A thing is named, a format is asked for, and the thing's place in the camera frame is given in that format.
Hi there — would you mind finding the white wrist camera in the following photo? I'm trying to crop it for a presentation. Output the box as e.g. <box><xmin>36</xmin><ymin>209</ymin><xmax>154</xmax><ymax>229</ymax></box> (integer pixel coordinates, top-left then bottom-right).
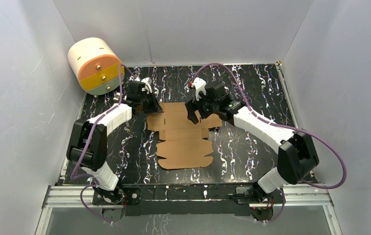
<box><xmin>141</xmin><ymin>77</ymin><xmax>152</xmax><ymax>94</ymax></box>
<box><xmin>190</xmin><ymin>77</ymin><xmax>207</xmax><ymax>101</ymax></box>

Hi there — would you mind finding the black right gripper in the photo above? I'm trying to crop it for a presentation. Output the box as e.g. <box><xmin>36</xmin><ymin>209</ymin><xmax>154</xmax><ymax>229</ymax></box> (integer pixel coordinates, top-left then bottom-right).
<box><xmin>185</xmin><ymin>92</ymin><xmax>219</xmax><ymax>124</ymax></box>

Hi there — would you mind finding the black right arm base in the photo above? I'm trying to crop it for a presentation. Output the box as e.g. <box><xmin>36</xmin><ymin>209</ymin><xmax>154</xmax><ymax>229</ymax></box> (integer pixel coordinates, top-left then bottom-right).
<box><xmin>229</xmin><ymin>184</ymin><xmax>286</xmax><ymax>224</ymax></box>

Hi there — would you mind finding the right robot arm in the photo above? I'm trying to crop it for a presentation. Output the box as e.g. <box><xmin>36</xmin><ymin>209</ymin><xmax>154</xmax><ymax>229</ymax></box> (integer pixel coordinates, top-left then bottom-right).
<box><xmin>185</xmin><ymin>78</ymin><xmax>319</xmax><ymax>203</ymax></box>

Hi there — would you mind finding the brown cardboard box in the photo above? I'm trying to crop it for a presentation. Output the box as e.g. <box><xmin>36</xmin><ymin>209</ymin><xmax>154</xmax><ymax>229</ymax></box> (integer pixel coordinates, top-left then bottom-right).
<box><xmin>147</xmin><ymin>102</ymin><xmax>223</xmax><ymax>170</ymax></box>

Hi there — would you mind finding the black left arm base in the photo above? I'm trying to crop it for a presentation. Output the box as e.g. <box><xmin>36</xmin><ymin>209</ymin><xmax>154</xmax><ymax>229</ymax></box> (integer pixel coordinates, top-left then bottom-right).
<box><xmin>93</xmin><ymin>184</ymin><xmax>141</xmax><ymax>222</ymax></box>

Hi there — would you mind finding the aluminium front rail frame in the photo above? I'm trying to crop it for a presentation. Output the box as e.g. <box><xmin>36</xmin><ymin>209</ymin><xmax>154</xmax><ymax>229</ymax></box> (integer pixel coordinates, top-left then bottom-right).
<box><xmin>36</xmin><ymin>183</ymin><xmax>342</xmax><ymax>235</ymax></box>

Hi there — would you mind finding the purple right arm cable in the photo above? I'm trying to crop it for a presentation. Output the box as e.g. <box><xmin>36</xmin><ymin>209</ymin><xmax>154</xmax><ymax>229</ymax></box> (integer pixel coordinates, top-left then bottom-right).
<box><xmin>190</xmin><ymin>63</ymin><xmax>347</xmax><ymax>224</ymax></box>

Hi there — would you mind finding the round pastel drawer cabinet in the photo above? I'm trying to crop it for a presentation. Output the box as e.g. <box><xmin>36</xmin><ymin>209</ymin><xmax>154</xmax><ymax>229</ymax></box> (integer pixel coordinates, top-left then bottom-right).
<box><xmin>67</xmin><ymin>37</ymin><xmax>124</xmax><ymax>96</ymax></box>

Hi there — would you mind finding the white stapler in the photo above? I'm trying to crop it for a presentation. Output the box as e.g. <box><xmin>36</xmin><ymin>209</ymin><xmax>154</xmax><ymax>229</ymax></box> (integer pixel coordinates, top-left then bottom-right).
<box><xmin>113</xmin><ymin>93</ymin><xmax>122</xmax><ymax>104</ymax></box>

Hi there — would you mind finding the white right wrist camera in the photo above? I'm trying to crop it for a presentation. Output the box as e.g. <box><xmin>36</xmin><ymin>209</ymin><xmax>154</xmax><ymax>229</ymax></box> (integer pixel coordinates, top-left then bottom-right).
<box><xmin>190</xmin><ymin>77</ymin><xmax>207</xmax><ymax>101</ymax></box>

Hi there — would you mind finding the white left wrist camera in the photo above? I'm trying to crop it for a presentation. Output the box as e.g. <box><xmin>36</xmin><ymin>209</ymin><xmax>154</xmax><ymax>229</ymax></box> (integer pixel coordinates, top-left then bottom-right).
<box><xmin>141</xmin><ymin>77</ymin><xmax>152</xmax><ymax>94</ymax></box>

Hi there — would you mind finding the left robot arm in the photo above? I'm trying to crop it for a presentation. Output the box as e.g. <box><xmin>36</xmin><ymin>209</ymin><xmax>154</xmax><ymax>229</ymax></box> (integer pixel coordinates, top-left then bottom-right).
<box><xmin>66</xmin><ymin>77</ymin><xmax>162</xmax><ymax>204</ymax></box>

